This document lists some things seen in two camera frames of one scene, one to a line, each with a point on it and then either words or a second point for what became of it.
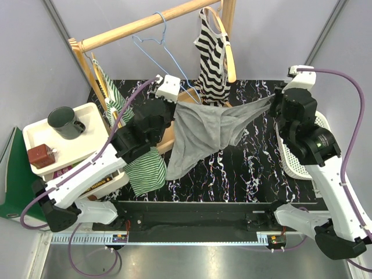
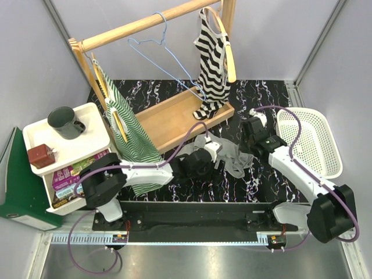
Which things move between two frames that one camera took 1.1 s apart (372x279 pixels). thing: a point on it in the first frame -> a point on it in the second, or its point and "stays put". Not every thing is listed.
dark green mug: (64, 122) stays put
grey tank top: (201, 129) -> (235, 163)
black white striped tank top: (212, 88) stays put
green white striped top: (146, 171) stays put
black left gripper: (172, 106) -> (213, 175)
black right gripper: (278, 96) -> (242, 139)
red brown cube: (41, 156) stays put
